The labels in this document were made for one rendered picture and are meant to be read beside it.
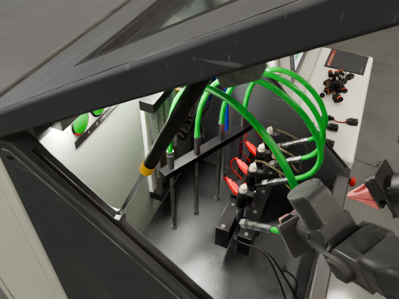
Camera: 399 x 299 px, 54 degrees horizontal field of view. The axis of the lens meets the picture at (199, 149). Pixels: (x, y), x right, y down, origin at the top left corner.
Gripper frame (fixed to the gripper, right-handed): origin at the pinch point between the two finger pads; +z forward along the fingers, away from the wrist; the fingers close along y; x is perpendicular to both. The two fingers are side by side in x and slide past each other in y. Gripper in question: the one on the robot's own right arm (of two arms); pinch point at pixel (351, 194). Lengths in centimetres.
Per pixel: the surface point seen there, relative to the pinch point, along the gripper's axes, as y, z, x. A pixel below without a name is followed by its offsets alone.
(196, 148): 23.6, 33.4, 2.6
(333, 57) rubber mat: 12, 41, -90
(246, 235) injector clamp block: -1.8, 28.7, 8.7
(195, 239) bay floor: -1, 51, 10
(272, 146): 21.8, -3.4, 15.4
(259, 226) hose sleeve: 5.5, 12.9, 15.5
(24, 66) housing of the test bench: 56, 13, 36
